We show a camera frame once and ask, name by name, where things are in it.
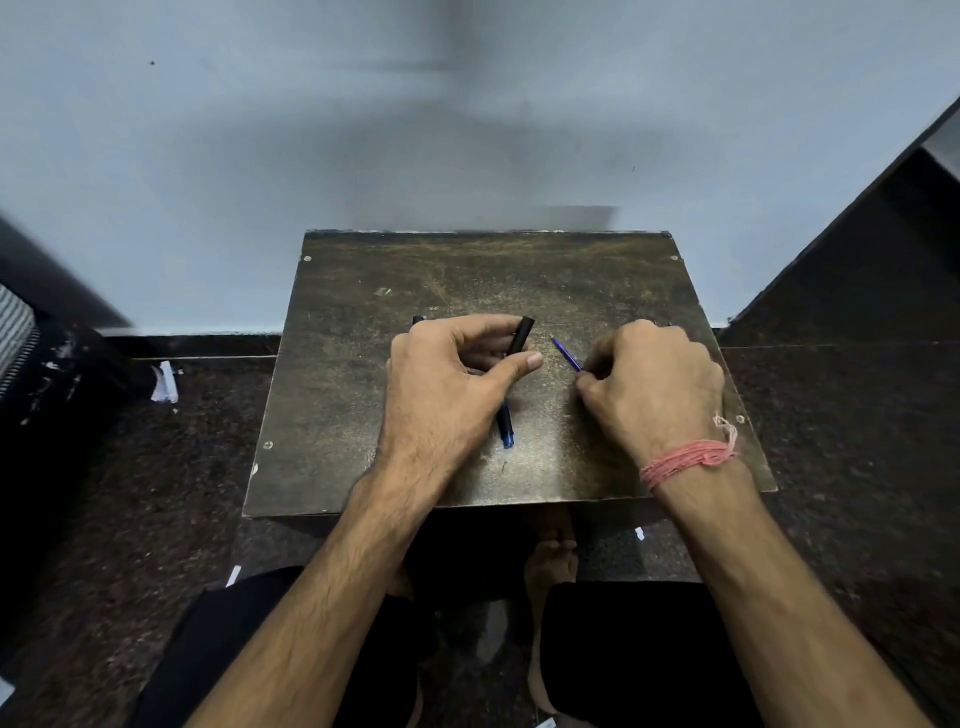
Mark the person's right hand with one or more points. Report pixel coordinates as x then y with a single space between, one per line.
660 390

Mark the person's left hand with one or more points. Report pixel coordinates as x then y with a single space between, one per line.
435 390

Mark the person's right fingers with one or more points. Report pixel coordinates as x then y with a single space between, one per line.
600 371

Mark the person's left thumb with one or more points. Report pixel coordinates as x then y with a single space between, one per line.
514 371

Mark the blue pen refill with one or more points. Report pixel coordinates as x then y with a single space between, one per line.
566 354

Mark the black pen barrel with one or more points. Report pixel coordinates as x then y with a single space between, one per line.
523 334

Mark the person's right forearm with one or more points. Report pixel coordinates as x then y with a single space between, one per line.
772 600

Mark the person's left forearm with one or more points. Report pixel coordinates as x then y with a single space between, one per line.
337 600

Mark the black and blue pen part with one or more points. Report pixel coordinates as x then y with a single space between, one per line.
507 427

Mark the pink thread wristband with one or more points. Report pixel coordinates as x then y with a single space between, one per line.
686 456

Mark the dark worn wooden low table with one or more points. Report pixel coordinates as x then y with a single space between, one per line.
360 420

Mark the person's bare foot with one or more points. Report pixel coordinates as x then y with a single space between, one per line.
551 559

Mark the person's black shorts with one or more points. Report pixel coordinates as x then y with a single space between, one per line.
637 652

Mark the small white paper scrap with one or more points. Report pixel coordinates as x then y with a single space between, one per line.
233 576

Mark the crumpled white paper piece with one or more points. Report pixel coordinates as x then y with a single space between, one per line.
164 383

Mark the dark furniture piece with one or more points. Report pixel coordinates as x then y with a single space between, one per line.
67 450

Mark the striped white cloth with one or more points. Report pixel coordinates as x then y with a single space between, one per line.
12 334

